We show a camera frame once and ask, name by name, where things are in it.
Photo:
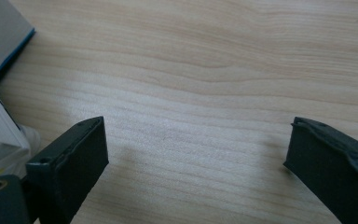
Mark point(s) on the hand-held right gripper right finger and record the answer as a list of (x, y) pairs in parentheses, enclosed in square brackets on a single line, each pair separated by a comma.
[(332, 168)]

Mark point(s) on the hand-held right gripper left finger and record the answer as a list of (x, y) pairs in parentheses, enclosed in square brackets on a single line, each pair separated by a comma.
[(65, 168)]

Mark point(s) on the blue book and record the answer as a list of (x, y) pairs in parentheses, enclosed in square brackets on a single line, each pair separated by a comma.
[(0, 34)]

